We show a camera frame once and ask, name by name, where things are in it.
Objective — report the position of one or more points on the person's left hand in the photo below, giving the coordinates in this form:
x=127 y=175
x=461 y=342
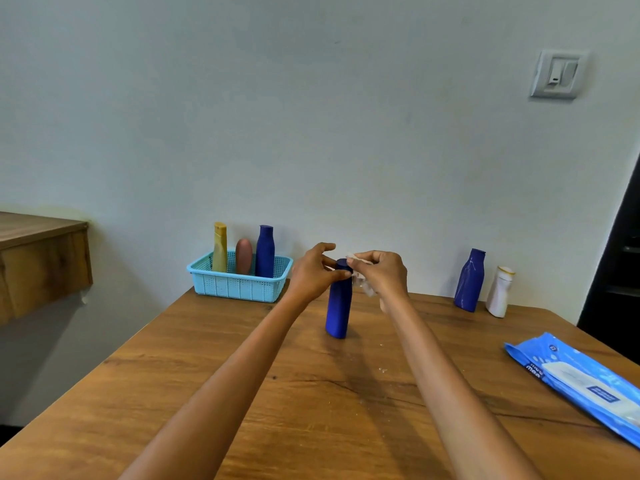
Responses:
x=310 y=277

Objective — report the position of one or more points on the person's right hand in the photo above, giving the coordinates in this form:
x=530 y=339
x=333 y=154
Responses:
x=387 y=277

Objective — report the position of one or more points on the white wipe cloth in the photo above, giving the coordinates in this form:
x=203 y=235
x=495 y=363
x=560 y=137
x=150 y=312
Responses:
x=367 y=287

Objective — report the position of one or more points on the slim dark blue bottle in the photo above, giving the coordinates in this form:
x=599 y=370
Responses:
x=265 y=252
x=339 y=309

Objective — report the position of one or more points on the pink bottle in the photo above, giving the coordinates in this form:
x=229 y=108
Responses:
x=244 y=257

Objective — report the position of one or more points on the light blue plastic basket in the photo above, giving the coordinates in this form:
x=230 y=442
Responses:
x=235 y=289

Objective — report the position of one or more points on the wide dark blue bottle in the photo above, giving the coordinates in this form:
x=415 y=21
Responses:
x=470 y=282

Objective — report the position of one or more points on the beige bottle with white cap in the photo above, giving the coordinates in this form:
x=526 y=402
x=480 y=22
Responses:
x=219 y=259

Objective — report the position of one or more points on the yellow bottle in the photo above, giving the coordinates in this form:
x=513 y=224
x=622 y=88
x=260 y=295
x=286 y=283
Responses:
x=220 y=230

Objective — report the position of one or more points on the blue wet wipes pack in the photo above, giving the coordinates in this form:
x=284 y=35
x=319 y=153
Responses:
x=545 y=359

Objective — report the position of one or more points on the person's right forearm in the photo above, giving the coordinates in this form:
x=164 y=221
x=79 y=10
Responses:
x=450 y=399

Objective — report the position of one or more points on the person's left forearm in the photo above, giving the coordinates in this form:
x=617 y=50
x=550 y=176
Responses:
x=215 y=394

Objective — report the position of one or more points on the wooden table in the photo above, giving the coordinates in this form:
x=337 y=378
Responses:
x=340 y=399

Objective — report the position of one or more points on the black door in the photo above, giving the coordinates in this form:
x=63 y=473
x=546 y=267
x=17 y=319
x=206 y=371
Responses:
x=612 y=284

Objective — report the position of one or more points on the wooden side desk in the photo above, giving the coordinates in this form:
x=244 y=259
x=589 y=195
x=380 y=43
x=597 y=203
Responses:
x=40 y=264

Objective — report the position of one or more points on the grey wall light switch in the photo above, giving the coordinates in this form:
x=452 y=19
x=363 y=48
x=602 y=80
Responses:
x=559 y=73

